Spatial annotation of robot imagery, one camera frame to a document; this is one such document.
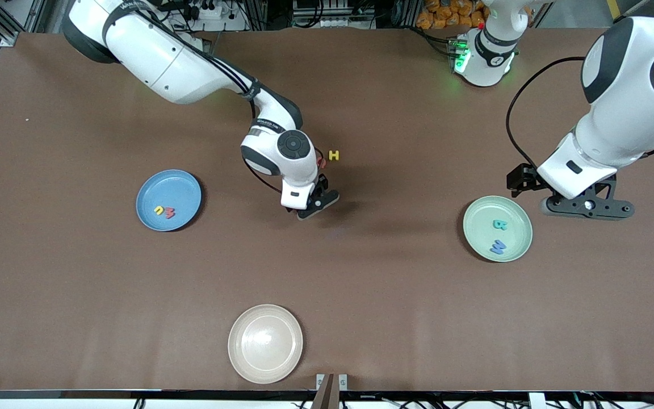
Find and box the pale green round plate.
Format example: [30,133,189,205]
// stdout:
[463,195,533,263]

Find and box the dark slanted mounting post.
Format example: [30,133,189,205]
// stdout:
[311,373,341,409]

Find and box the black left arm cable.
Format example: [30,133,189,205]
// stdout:
[505,56,586,170]

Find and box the aluminium frame strut with bracket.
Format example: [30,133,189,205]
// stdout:
[0,0,55,47]

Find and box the white power strip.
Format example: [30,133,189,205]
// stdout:
[188,0,248,32]

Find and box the background equipment rack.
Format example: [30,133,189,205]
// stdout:
[290,0,396,30]

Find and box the pile of orange packets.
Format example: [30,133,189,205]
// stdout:
[416,0,489,30]

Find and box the beige round plate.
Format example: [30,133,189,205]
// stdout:
[228,304,304,385]

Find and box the blue round plate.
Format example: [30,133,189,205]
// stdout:
[136,169,203,232]

